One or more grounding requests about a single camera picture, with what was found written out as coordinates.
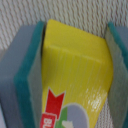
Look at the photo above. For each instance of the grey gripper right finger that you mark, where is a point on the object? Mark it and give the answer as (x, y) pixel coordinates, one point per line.
(117, 41)

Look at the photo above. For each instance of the yellow toy butter box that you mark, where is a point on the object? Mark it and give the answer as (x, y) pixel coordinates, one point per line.
(77, 73)

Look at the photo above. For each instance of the beige woven placemat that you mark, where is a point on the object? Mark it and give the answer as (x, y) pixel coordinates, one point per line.
(91, 16)

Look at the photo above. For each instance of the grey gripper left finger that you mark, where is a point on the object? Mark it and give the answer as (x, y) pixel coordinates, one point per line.
(20, 78)

